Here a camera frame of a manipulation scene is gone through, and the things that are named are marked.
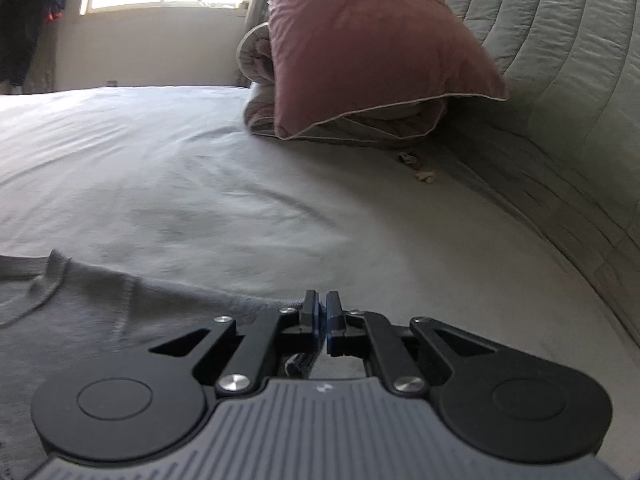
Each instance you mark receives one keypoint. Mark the grey knitted sweater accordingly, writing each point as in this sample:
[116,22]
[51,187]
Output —
[75,320]

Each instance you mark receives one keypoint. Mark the grey quilted headboard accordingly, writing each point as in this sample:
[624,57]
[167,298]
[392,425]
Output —
[550,60]

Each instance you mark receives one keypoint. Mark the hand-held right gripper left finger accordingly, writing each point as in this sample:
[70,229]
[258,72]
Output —
[312,312]

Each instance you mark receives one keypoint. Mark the dark hanging jacket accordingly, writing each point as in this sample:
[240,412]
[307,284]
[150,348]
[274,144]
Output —
[25,20]

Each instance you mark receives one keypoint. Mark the folded grey pink duvet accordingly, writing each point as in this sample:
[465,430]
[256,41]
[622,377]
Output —
[260,60]

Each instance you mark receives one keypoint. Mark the pink pillow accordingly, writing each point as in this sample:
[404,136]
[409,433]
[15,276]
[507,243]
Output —
[360,45]

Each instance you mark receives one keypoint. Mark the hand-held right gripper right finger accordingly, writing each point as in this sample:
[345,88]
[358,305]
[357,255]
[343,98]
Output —
[334,315]

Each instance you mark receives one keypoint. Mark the small beige crumpled item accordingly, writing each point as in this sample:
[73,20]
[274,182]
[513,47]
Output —
[417,170]

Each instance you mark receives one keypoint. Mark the bed with grey sheet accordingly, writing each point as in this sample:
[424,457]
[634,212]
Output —
[200,185]

